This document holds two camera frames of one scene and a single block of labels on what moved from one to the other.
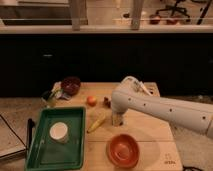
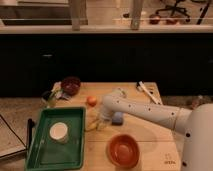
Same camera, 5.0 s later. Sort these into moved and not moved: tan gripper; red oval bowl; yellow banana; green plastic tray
Moved: tan gripper
Not moved: yellow banana; red oval bowl; green plastic tray
